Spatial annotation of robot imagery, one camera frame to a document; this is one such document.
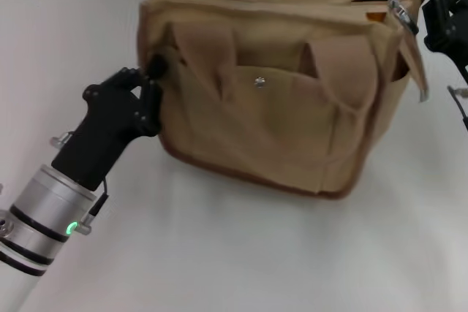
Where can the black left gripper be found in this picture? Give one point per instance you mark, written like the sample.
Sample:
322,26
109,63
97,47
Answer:
98,133

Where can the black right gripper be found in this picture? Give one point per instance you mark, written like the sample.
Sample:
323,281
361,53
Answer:
451,30

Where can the khaki canvas food bag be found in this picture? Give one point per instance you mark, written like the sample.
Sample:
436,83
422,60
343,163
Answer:
278,100

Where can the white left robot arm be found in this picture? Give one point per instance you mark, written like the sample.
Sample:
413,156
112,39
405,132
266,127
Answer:
40,213

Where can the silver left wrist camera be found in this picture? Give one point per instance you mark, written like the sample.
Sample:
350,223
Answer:
3,226

